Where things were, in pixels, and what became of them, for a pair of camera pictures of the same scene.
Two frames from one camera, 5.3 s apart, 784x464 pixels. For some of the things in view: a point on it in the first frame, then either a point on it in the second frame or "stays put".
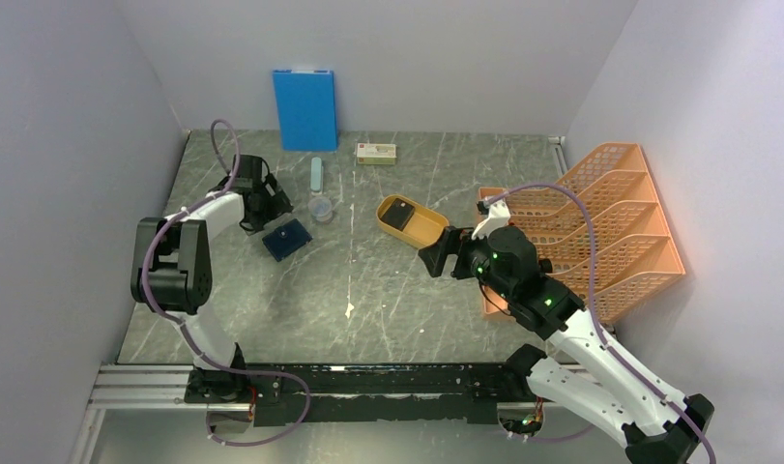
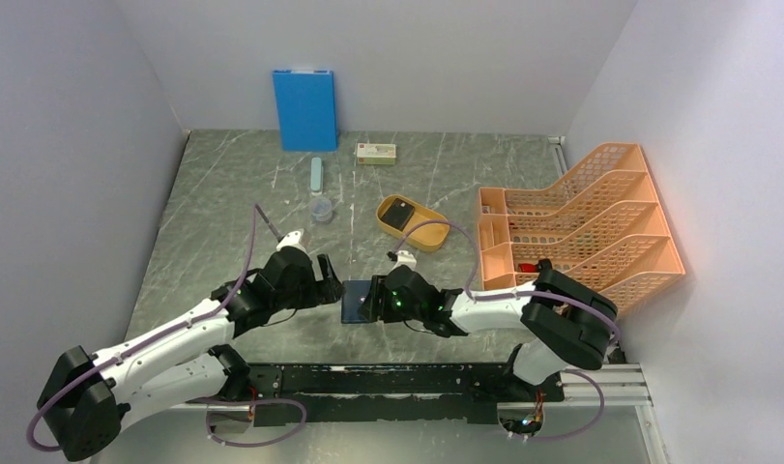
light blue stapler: (316, 176) stays put
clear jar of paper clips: (321, 209) stays put
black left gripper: (277, 205) -> (331, 291)
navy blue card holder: (286, 240) -> (355, 291)
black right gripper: (452, 240) -> (372, 308)
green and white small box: (376, 154) stays put
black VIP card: (398, 214) stays put
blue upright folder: (307, 109) stays put
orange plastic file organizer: (634, 257) stays put
